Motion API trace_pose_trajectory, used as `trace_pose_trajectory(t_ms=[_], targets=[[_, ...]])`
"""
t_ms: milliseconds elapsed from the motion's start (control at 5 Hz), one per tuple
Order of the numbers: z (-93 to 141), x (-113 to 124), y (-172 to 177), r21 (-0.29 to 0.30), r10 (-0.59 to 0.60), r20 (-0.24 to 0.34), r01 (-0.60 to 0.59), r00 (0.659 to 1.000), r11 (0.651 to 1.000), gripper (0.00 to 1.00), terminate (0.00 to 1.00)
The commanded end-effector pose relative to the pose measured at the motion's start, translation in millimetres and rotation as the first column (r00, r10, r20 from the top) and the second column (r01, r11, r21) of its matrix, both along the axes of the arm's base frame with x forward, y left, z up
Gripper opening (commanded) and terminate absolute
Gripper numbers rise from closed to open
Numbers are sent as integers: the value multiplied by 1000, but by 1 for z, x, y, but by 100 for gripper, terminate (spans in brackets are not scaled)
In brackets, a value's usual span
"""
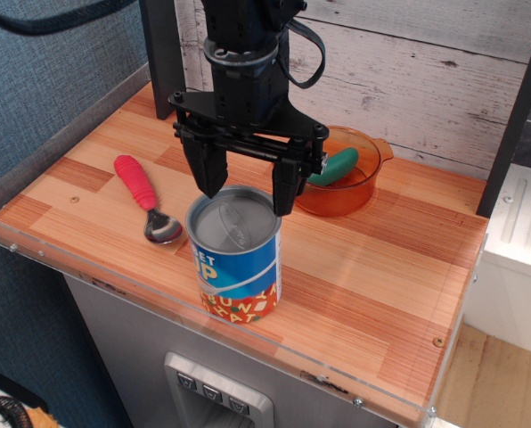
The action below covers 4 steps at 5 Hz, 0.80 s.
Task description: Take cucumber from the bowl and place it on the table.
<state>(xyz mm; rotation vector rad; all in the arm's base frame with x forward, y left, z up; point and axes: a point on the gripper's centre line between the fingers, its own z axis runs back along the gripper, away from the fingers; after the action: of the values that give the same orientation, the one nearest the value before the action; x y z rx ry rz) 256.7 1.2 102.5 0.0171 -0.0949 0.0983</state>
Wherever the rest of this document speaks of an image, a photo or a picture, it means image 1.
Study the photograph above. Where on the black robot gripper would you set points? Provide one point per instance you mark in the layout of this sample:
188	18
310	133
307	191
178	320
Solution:
249	112

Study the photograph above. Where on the green toy cucumber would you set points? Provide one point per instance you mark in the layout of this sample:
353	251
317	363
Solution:
337	167

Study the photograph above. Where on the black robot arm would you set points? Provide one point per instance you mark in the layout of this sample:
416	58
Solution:
245	23

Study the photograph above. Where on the orange transparent plastic bowl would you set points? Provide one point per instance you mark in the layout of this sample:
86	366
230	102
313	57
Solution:
349	179

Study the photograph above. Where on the blue alphabet soup can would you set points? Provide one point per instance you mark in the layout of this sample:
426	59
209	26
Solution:
236	249

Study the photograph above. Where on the clear acrylic table guard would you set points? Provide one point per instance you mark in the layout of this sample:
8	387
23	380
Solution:
370	301

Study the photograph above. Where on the grey toy fridge cabinet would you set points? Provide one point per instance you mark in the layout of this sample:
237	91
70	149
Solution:
133	342

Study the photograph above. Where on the silver dispenser button panel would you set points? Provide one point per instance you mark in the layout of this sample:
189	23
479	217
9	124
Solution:
205	398

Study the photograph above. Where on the white toy appliance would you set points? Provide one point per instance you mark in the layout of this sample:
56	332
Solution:
498	302

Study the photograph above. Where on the black and orange object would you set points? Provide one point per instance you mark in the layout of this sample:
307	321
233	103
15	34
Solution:
20	407

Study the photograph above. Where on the red handled metal spoon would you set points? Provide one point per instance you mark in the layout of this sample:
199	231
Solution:
159	228

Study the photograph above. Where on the dark left frame post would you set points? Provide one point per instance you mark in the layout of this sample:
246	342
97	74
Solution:
163	47

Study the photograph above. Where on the dark frame post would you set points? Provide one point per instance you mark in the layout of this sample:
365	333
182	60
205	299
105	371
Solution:
163	47
507	147

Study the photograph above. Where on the dark right frame post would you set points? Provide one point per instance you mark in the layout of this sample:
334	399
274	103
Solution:
507	147

